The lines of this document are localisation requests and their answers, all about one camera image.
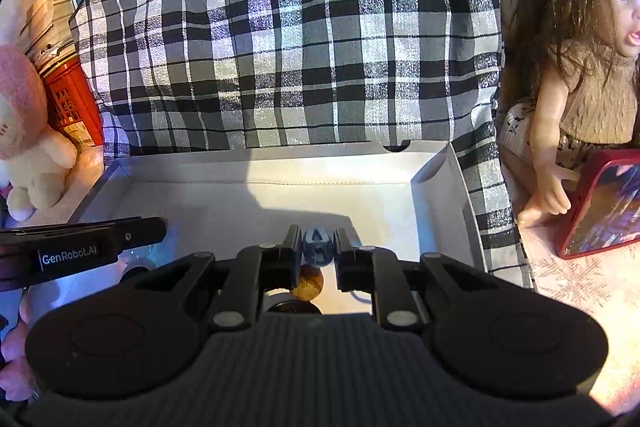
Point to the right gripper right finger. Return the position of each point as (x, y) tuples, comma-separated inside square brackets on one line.
[(376, 271)]

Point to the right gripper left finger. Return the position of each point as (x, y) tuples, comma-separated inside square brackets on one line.
[(255, 270)]

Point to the brown walnut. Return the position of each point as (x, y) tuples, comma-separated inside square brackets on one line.
[(309, 284)]

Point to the blue small toy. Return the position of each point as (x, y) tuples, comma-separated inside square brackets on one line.
[(317, 247)]

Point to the black round cap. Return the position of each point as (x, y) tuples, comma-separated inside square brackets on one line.
[(294, 307)]

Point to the person's left hand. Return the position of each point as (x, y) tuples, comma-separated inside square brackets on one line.
[(17, 378)]

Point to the white cardboard box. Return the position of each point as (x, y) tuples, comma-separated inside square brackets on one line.
[(412, 202)]

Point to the pink white bunny plush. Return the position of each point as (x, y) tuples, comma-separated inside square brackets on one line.
[(35, 159)]

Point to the red plastic crate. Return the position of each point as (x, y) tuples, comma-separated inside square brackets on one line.
[(72, 109)]

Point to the red case smartphone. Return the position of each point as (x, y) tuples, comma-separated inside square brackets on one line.
[(604, 207)]

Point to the black white plaid cloth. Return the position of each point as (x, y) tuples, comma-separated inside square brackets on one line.
[(174, 76)]

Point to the brown haired doll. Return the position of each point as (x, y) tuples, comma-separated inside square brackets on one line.
[(570, 87)]

